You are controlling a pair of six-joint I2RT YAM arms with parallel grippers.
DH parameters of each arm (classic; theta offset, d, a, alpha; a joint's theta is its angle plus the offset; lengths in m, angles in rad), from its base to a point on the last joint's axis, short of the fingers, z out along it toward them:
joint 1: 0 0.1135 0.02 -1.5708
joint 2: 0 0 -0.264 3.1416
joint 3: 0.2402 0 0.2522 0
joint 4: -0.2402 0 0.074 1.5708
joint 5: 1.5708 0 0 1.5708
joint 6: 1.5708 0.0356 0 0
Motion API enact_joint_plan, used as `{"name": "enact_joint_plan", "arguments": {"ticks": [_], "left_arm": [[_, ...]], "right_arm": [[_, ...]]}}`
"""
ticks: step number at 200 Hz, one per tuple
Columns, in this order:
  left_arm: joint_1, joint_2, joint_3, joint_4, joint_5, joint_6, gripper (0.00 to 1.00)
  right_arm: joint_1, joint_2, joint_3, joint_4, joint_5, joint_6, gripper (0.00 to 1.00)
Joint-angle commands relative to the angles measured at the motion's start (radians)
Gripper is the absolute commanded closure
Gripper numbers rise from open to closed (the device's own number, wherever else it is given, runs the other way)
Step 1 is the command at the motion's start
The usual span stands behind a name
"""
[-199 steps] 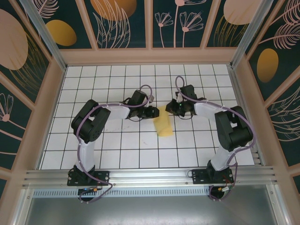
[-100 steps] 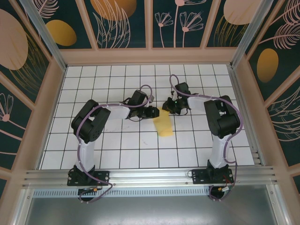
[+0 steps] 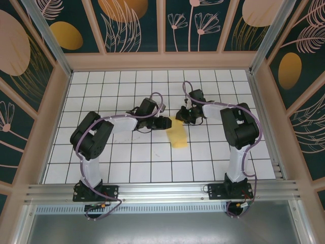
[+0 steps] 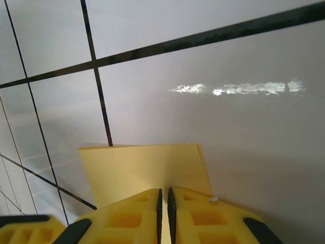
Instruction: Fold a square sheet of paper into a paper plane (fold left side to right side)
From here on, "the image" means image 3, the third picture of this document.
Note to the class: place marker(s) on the yellow paper sheet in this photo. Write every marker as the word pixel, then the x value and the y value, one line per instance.
pixel 179 137

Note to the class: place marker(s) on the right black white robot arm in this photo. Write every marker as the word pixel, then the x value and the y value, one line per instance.
pixel 241 127

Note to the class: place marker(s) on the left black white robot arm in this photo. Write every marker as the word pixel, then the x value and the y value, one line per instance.
pixel 91 137

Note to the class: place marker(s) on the grey metal sheet panel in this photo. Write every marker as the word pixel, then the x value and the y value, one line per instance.
pixel 162 228

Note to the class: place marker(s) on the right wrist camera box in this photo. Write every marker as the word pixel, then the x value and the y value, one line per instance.
pixel 187 103

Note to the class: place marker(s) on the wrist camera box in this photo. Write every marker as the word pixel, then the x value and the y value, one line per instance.
pixel 187 103
pixel 162 108

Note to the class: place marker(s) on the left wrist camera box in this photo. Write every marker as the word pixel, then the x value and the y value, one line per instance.
pixel 162 108

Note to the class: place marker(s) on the aluminium side rail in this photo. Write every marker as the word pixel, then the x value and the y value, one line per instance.
pixel 258 101

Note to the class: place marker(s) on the long aluminium base rail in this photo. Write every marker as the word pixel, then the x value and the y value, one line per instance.
pixel 162 190

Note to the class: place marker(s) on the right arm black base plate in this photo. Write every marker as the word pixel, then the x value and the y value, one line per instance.
pixel 215 193

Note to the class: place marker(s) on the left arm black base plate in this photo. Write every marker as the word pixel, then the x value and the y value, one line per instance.
pixel 111 191

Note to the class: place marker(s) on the aluminium corner post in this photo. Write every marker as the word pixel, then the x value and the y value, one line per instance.
pixel 49 42
pixel 270 35

